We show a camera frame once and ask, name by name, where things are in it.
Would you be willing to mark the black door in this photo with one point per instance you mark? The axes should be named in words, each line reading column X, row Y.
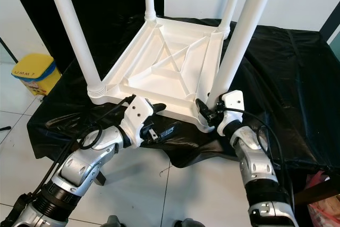
column 117, row 3

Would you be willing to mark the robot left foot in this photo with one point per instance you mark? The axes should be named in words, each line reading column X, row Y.
column 114, row 223

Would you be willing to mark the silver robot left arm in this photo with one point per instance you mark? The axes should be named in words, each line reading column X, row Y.
column 79, row 171

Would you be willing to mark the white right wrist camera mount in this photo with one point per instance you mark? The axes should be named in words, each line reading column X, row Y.
column 234, row 99

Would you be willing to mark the white plastic children table top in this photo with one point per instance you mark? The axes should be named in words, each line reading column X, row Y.
column 164, row 62

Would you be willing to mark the yellow bin with blue band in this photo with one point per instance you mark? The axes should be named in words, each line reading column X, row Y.
column 37, row 75

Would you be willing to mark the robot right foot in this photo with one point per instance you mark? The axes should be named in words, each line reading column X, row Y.
column 190, row 224

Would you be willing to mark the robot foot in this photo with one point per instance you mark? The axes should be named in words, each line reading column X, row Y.
column 190, row 224
column 114, row 223

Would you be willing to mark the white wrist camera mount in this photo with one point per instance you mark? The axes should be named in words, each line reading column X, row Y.
column 234, row 99
column 138, row 112

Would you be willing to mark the dark wooden table leg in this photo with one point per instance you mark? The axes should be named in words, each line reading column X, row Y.
column 319, row 192
column 101, row 176

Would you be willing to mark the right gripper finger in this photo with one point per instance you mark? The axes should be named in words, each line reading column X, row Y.
column 203, row 110

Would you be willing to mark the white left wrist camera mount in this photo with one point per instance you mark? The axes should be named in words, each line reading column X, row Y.
column 138, row 112

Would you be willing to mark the black plastic table cover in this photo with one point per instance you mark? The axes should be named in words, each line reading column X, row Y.
column 287, row 78

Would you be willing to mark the pink plastic bag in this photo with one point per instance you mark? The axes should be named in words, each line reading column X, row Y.
column 326, row 211

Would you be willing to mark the black door frame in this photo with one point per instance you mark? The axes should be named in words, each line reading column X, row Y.
column 8, row 50

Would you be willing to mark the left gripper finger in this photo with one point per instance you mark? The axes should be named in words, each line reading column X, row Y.
column 167, row 131
column 159, row 107

